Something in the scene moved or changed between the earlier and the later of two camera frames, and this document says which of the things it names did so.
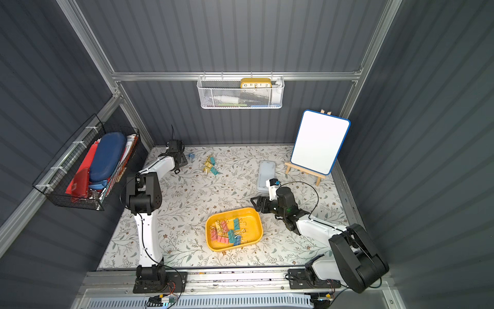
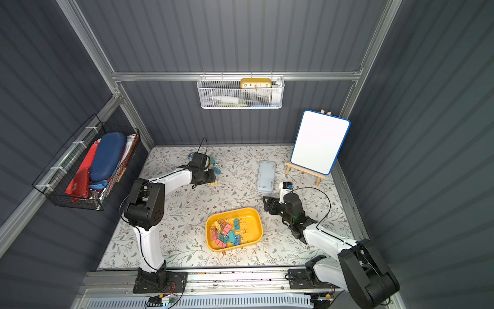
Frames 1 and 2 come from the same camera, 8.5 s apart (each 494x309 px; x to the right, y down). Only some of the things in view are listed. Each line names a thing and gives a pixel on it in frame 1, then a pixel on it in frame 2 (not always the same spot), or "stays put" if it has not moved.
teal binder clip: [237, 224] stays put
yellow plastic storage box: [232, 229] stays put
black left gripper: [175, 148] to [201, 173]
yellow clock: [256, 83] stays put
